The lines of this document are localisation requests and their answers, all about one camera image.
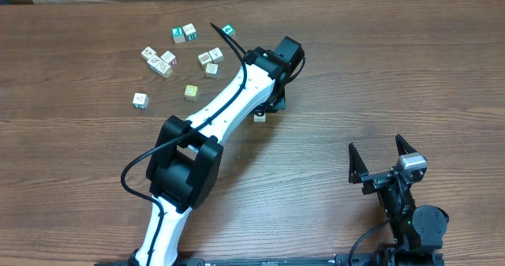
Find wooden block brown picture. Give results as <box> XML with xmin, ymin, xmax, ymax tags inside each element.
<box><xmin>198</xmin><ymin>52</ymin><xmax>213</xmax><ymax>69</ymax></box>

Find green number four block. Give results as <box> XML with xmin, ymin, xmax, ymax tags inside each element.
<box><xmin>222</xmin><ymin>24</ymin><xmax>236</xmax><ymax>38</ymax></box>

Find green top wooden block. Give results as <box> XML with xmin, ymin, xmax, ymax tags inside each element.
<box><xmin>171</xmin><ymin>27</ymin><xmax>185</xmax><ymax>43</ymax></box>

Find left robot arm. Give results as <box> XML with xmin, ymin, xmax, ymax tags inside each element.
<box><xmin>127</xmin><ymin>37</ymin><xmax>305</xmax><ymax>265</ymax></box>

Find wooden block squirrel picture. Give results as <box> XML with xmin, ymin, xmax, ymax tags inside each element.
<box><xmin>141</xmin><ymin>47</ymin><xmax>157</xmax><ymax>61</ymax></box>

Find wooden block red side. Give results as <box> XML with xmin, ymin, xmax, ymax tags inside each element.
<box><xmin>161</xmin><ymin>51</ymin><xmax>178</xmax><ymax>66</ymax></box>

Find wooden block teal side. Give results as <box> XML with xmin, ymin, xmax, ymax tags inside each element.
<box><xmin>133</xmin><ymin>92</ymin><xmax>149</xmax><ymax>109</ymax></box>

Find wooden block green side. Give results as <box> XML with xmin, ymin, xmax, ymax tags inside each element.
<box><xmin>182</xmin><ymin>24</ymin><xmax>198</xmax><ymax>41</ymax></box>

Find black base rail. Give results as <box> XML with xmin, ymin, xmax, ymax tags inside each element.
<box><xmin>94</xmin><ymin>253</ymin><xmax>445</xmax><ymax>266</ymax></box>

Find yellow top wooden block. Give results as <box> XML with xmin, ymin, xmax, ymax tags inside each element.
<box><xmin>184</xmin><ymin>84</ymin><xmax>199</xmax><ymax>101</ymax></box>

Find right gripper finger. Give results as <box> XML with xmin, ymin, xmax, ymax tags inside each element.
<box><xmin>395</xmin><ymin>134</ymin><xmax>417</xmax><ymax>155</ymax></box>
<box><xmin>348</xmin><ymin>143</ymin><xmax>369</xmax><ymax>184</ymax></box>

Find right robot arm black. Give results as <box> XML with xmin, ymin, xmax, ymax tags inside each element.
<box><xmin>347</xmin><ymin>134</ymin><xmax>449</xmax><ymax>266</ymax></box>

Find wooden block triangle picture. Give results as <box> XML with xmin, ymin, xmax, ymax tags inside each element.
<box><xmin>208</xmin><ymin>47</ymin><xmax>224</xmax><ymax>64</ymax></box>

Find wooden block green picture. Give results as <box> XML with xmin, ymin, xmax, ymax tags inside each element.
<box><xmin>205</xmin><ymin>63</ymin><xmax>219</xmax><ymax>79</ymax></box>

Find yellow wooden block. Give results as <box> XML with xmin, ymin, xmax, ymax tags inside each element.
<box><xmin>155</xmin><ymin>61</ymin><xmax>173</xmax><ymax>78</ymax></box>
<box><xmin>184</xmin><ymin>84</ymin><xmax>199</xmax><ymax>101</ymax></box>

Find wooden block ball picture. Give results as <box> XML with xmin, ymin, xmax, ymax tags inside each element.
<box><xmin>147</xmin><ymin>54</ymin><xmax>163</xmax><ymax>71</ymax></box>

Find wooden block scribble picture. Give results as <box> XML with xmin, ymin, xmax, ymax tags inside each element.
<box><xmin>253</xmin><ymin>114</ymin><xmax>266</xmax><ymax>122</ymax></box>

